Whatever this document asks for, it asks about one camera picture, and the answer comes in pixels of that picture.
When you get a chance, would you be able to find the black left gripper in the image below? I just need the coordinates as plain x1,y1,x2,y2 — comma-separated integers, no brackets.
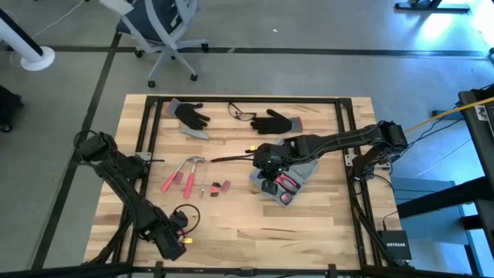
152,210,194,262

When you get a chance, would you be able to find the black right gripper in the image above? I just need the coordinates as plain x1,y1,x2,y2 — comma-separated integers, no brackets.
210,141,298,179

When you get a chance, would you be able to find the clear safety glasses black frame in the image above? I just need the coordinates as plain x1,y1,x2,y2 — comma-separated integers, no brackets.
227,101,258,123

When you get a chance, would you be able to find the black work glove grey cuff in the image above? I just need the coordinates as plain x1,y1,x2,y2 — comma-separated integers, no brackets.
249,108,304,135
165,97,211,131

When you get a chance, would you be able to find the pink handled metal tool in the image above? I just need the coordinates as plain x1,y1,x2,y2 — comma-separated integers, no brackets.
160,156,190,194

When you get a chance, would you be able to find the grey plastic tool case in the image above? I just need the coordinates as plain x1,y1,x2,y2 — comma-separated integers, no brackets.
249,137,320,209

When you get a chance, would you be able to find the grey utility knife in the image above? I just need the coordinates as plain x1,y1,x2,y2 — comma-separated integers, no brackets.
178,126,211,141

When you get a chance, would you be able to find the grey blue office chair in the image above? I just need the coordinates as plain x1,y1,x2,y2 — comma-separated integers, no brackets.
99,0,210,89

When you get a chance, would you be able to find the grey blue storage cabinet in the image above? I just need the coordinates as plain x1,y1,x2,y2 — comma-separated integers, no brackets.
389,176,474,246

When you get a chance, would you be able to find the black floor equipment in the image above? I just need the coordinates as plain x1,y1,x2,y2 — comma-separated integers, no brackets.
0,84,25,134

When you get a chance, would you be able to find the white tower fan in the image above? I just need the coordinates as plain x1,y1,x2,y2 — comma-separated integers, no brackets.
0,7,56,73

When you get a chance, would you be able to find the black side desk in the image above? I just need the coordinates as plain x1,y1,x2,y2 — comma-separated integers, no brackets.
396,87,494,278

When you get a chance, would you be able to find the black desk foot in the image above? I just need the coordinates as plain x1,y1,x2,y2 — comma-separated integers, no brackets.
394,0,471,13

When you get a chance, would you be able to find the black looped gripper cable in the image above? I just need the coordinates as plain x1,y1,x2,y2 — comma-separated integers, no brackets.
171,203,201,236

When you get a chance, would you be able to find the black Netgear network switch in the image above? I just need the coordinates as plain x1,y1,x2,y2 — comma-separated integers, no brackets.
377,229,413,261

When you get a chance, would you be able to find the yellow hanging cable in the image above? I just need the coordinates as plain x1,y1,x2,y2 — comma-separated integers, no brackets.
404,96,494,134

